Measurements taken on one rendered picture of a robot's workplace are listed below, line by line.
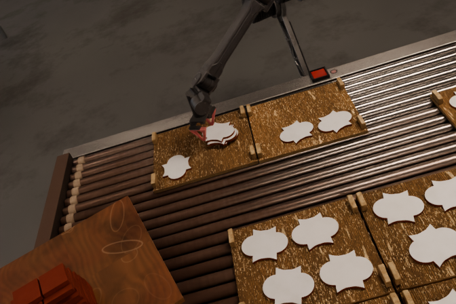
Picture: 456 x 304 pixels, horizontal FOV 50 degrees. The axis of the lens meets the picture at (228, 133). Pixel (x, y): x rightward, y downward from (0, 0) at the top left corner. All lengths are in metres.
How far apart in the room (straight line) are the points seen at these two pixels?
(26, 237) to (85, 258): 2.00
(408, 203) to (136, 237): 0.83
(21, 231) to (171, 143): 1.86
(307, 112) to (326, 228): 0.59
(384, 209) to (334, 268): 0.25
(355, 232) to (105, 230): 0.79
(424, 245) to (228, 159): 0.77
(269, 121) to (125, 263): 0.82
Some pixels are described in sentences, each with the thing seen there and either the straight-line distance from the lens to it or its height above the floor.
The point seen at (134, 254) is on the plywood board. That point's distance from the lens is 1.54.
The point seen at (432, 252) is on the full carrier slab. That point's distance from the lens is 1.45.
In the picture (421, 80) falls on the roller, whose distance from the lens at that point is 2.07.
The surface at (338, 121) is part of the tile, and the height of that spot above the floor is 0.95.
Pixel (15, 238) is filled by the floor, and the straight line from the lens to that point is 3.65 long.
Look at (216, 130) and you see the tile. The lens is 1.94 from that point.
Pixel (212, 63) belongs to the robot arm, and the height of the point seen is 1.26.
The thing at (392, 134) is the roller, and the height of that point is 0.92.
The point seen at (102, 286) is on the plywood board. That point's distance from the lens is 1.52.
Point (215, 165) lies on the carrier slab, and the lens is 1.84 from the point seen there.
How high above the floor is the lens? 2.12
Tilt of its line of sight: 37 degrees down
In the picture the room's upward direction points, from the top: 20 degrees counter-clockwise
